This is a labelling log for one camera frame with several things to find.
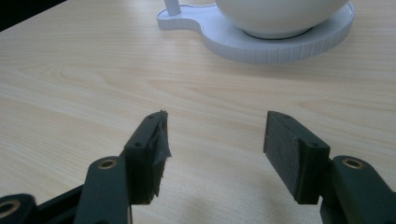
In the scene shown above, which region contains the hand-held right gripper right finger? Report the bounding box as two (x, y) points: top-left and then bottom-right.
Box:
(262, 110), (396, 224)

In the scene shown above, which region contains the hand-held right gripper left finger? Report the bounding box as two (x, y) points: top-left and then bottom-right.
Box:
(73, 109), (173, 224)

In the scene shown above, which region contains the white bowl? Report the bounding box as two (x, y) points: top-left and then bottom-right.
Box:
(214, 0), (351, 40)

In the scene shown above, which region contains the white ribbed stand base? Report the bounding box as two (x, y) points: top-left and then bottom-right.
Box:
(156, 0), (356, 65)

